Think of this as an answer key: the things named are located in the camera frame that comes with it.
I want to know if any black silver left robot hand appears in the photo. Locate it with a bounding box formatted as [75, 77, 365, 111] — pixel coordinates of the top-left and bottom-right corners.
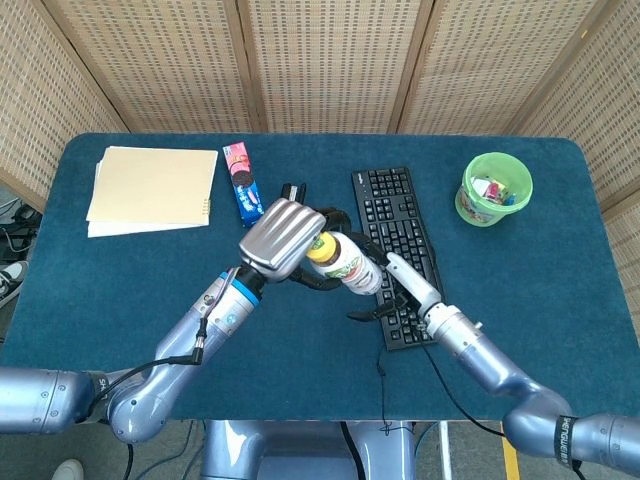
[238, 198, 354, 294]

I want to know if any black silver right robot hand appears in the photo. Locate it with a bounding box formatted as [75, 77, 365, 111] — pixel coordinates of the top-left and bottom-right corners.
[347, 229, 447, 324]

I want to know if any yellow-capped bottle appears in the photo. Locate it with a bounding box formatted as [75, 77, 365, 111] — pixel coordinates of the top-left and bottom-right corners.
[305, 230, 384, 296]

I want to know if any black computer keyboard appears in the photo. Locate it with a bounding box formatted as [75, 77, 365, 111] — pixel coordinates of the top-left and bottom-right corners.
[351, 166, 446, 351]

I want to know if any black stapler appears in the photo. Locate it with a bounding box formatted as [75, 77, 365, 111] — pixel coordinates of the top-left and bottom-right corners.
[279, 183, 309, 206]

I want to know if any blue pink cookie box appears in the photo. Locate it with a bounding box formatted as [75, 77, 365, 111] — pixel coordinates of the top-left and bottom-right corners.
[222, 142, 265, 224]

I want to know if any green plastic bucket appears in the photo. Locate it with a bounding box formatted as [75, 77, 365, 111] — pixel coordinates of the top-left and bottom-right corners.
[454, 152, 534, 230]

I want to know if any tan manila folder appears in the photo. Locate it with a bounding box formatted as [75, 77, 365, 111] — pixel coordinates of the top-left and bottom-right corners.
[85, 145, 220, 232]

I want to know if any white paper folder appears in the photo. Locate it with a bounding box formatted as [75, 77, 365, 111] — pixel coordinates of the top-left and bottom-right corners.
[87, 149, 211, 239]

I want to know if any blue table cloth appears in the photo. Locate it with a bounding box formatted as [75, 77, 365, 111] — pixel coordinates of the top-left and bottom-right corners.
[0, 132, 640, 422]

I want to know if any white table leg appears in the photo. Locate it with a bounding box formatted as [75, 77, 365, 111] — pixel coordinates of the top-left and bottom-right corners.
[436, 421, 454, 480]

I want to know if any woven wooden folding screen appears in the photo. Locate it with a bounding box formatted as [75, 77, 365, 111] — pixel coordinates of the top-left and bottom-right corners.
[0, 0, 640, 281]

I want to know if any silver blue robot torso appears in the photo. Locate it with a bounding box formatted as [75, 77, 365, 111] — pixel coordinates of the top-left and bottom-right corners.
[199, 419, 419, 480]

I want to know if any black white sneaker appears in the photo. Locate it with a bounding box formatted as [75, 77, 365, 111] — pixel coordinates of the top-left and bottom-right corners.
[0, 259, 30, 309]

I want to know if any white shoe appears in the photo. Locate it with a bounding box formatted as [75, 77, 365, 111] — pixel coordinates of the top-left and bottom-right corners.
[52, 458, 85, 480]

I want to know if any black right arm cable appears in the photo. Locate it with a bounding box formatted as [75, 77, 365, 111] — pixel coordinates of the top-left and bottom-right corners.
[422, 339, 505, 437]

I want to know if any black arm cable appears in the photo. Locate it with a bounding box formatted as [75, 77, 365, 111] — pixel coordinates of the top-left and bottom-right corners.
[422, 339, 505, 437]
[89, 317, 210, 401]

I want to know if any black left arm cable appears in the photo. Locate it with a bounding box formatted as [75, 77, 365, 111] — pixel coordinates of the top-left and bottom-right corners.
[89, 317, 210, 401]

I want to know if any black floor cable bundle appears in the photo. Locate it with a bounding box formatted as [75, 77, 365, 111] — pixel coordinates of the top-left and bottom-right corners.
[0, 197, 44, 254]

